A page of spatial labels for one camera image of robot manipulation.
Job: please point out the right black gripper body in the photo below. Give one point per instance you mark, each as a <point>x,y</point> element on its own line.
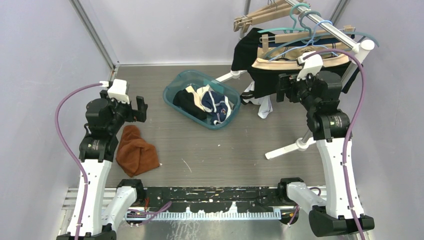
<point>298,87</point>

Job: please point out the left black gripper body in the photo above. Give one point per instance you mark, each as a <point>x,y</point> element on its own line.
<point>124,110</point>

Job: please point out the black underwear beige waistband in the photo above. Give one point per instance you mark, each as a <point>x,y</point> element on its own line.
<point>265,74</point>

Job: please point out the light blue wire hanger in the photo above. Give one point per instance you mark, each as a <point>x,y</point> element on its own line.
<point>310,43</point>

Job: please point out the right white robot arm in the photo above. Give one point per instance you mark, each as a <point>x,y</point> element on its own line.
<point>341,213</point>

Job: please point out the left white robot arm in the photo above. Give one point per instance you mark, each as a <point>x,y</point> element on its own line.
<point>90,219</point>

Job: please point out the beige underwear navy trim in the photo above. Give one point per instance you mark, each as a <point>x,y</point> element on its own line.
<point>298,51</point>

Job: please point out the white black underwear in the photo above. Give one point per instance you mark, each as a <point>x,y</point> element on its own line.
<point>264,103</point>

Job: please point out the black underwear in basket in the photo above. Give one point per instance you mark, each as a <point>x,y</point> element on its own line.
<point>190,102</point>

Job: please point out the teal plastic hanger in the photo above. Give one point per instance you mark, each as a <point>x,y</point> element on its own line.
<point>294,26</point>

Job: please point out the brown towel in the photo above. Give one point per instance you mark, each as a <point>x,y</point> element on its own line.
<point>134,155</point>

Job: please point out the teal plastic basket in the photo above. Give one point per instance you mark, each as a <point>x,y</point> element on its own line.
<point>198,82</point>

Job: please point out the wooden hangers at back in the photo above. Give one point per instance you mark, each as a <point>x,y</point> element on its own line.
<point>276,10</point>

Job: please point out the white clothes rack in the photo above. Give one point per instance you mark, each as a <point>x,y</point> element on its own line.
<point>360,50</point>

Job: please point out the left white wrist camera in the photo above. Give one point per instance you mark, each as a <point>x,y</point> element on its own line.
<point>118,90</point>

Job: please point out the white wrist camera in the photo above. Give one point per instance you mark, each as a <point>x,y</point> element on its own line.
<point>311,63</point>
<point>118,90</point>

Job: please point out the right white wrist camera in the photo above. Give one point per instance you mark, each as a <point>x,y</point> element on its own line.
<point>311,63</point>

